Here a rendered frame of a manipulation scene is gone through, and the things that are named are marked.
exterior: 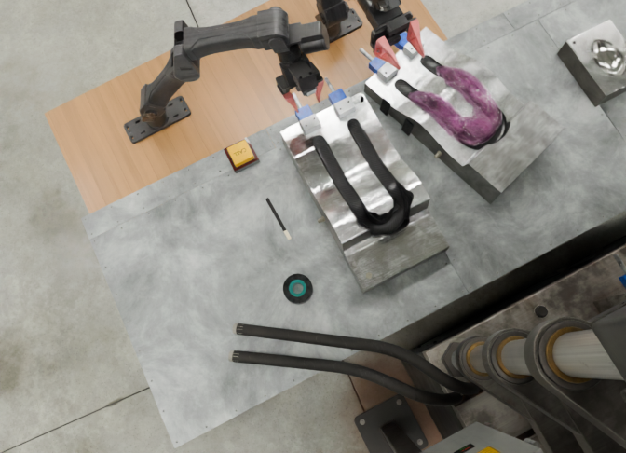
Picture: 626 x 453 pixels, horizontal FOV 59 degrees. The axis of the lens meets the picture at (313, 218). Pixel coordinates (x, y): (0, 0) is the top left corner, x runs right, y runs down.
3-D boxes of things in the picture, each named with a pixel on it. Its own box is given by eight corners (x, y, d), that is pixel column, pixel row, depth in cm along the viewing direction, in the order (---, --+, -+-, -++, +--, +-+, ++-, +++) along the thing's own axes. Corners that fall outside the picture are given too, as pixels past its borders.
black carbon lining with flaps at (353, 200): (308, 143, 158) (306, 129, 148) (359, 117, 159) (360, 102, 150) (367, 250, 149) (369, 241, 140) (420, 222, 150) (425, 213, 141)
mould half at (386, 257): (282, 144, 165) (278, 124, 152) (360, 105, 167) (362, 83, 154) (362, 294, 153) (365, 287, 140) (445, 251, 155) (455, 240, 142)
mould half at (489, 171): (363, 91, 168) (365, 73, 158) (423, 36, 172) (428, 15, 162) (490, 204, 158) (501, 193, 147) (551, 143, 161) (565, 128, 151)
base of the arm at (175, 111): (184, 102, 162) (174, 83, 163) (122, 134, 160) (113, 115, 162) (192, 114, 169) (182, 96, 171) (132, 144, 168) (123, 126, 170)
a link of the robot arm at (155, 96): (158, 98, 163) (204, 44, 137) (157, 119, 161) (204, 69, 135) (137, 93, 160) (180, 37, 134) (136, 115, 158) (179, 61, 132)
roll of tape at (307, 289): (317, 298, 153) (316, 297, 150) (289, 308, 153) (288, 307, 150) (307, 271, 155) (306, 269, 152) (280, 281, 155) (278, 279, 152)
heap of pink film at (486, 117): (401, 100, 161) (404, 87, 153) (443, 61, 163) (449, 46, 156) (469, 159, 155) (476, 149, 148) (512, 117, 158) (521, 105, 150)
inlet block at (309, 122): (286, 102, 162) (284, 92, 157) (301, 94, 162) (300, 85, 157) (306, 139, 159) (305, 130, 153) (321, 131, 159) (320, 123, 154)
